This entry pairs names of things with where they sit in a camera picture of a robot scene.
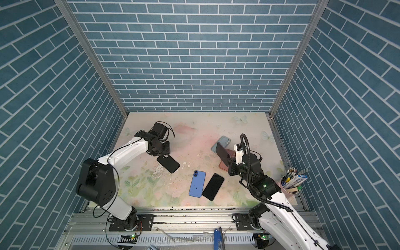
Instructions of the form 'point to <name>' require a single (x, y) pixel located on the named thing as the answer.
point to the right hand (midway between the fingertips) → (226, 157)
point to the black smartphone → (213, 186)
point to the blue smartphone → (197, 184)
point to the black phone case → (171, 164)
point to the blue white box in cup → (295, 180)
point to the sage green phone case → (223, 140)
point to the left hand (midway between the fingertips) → (168, 150)
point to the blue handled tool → (219, 244)
